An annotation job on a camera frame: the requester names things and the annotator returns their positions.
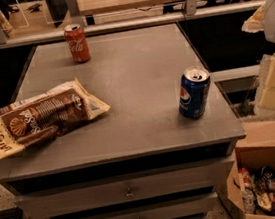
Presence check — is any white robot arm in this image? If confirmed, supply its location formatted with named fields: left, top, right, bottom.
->
left=242, top=0, right=275, bottom=115

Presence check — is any red coca-cola can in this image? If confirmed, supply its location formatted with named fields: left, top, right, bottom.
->
left=64, top=24, right=90, bottom=63

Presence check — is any red snack packet in box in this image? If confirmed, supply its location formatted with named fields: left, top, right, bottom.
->
left=238, top=167, right=253, bottom=189

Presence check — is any cardboard box of snacks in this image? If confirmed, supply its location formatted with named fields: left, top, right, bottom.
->
left=227, top=121, right=275, bottom=219

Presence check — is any metal and glass railing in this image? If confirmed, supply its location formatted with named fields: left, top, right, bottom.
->
left=0, top=0, right=266, bottom=49

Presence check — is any top grey drawer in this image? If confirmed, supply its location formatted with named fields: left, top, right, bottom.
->
left=15, top=156, right=233, bottom=219

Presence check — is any brown and cream snack bag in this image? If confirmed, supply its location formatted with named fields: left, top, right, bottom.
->
left=0, top=79, right=110, bottom=160

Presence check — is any grey drawer cabinet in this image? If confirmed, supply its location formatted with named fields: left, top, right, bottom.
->
left=0, top=24, right=245, bottom=219

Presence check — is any blue pepsi can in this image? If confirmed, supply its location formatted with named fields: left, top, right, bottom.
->
left=179, top=67, right=211, bottom=119

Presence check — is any grey drawer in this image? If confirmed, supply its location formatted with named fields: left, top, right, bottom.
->
left=15, top=156, right=233, bottom=219
left=48, top=191, right=222, bottom=219

